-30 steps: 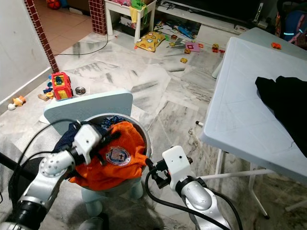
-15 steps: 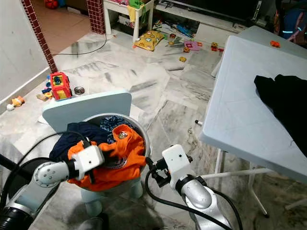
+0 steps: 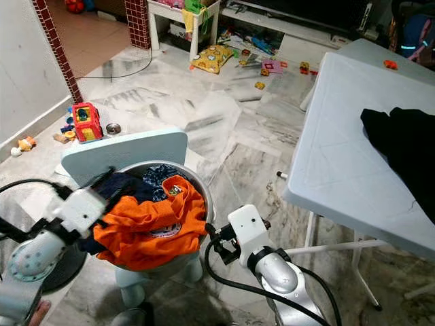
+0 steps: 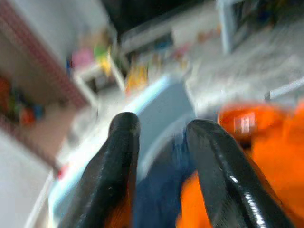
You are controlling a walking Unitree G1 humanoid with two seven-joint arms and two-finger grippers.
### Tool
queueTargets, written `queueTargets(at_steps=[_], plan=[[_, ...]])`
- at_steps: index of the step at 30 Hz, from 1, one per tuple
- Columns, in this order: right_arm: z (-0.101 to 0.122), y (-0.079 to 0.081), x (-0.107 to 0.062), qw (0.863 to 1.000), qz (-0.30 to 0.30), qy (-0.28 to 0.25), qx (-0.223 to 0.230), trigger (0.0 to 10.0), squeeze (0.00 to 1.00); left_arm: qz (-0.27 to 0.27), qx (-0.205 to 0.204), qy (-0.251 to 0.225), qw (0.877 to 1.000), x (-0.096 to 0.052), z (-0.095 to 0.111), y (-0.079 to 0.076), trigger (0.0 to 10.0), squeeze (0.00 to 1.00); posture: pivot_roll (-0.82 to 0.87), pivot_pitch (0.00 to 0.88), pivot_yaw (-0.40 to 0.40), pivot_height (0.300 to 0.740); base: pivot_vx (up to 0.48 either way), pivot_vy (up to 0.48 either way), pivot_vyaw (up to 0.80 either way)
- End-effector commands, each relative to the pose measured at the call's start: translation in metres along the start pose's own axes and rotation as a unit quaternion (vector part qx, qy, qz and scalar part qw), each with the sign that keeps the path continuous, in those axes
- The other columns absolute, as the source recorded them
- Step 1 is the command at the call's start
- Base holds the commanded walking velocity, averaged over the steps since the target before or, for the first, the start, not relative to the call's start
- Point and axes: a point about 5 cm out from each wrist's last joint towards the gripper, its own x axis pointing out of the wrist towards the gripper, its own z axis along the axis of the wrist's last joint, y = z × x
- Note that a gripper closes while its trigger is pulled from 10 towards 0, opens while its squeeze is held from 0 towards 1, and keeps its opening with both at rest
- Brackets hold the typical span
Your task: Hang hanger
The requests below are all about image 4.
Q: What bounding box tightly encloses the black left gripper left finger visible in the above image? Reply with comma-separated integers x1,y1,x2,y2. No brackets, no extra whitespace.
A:
58,111,142,228

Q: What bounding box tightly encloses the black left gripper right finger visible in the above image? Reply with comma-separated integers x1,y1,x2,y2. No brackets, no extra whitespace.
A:
186,119,295,228

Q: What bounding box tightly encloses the blue shirt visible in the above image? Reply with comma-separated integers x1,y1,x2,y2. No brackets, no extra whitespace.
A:
132,133,199,228

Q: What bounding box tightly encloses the orange shirt with round badge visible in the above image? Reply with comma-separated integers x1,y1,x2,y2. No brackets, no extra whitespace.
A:
104,99,304,228

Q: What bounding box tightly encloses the grey laundry bucket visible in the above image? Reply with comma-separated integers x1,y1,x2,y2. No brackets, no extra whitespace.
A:
47,75,198,228

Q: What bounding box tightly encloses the small white side table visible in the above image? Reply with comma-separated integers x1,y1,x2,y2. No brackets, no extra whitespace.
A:
72,48,126,107

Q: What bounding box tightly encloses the yellow snack bag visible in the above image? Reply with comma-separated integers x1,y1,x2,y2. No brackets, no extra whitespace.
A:
125,64,149,95

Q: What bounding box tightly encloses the white folding table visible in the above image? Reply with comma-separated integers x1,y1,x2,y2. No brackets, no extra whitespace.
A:
264,77,304,101

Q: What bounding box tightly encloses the small yellow cloth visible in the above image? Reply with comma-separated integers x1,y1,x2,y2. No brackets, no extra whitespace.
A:
99,56,112,74

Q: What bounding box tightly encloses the pink bag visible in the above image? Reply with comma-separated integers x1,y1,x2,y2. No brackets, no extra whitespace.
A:
71,50,95,68

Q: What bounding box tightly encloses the green cloth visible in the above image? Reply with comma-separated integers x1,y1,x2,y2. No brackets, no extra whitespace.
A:
94,45,112,59

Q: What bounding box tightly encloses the white television bench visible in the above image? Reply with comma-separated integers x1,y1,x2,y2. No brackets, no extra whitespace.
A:
120,7,220,57

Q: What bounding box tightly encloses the black television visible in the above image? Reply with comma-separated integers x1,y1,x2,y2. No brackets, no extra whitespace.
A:
102,0,214,36

